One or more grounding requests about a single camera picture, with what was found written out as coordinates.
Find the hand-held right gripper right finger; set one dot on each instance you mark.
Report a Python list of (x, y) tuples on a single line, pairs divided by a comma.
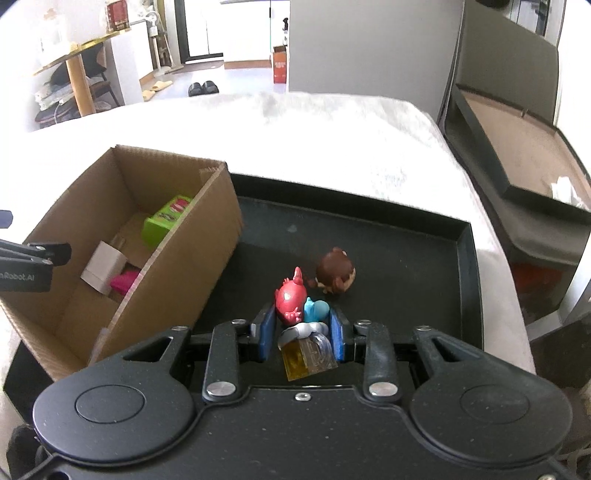
[(339, 334)]

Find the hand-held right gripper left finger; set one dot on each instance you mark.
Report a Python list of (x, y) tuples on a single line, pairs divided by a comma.
[(265, 334)]

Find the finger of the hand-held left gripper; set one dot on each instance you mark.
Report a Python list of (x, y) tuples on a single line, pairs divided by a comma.
[(51, 253), (5, 218)]

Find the red and blue figurine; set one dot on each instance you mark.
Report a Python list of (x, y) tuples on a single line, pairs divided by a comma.
[(291, 297)]

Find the white charger plug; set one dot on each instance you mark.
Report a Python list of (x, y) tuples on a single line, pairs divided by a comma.
[(101, 270)]

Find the pink figurine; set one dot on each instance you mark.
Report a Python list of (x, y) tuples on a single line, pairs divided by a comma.
[(123, 280)]

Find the black tray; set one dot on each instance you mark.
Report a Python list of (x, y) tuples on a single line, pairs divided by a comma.
[(392, 258)]

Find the brown cardboard box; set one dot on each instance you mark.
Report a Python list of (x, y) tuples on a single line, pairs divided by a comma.
[(194, 258)]

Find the green plastic box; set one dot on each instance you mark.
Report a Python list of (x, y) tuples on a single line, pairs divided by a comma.
[(159, 226)]

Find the brown round figurine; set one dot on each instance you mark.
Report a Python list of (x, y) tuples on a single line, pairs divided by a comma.
[(334, 272)]

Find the round yellow-top table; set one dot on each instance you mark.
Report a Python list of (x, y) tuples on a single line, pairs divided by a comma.
[(76, 78)]

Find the yellow slippers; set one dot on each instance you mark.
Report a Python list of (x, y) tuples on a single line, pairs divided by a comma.
[(159, 85)]

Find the white floor fan stand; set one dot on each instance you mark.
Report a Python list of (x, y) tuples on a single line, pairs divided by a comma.
[(157, 46)]

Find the red box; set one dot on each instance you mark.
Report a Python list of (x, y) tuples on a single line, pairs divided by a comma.
[(116, 17)]

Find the black framed glass door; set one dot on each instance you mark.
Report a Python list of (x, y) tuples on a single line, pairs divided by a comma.
[(181, 27)]

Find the orange carton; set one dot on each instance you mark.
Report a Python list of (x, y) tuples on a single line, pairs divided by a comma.
[(280, 69)]

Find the white crumpled tissue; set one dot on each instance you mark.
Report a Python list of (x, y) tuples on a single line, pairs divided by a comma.
[(565, 189)]

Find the black storage case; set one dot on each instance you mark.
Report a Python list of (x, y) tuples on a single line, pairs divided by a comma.
[(508, 69)]

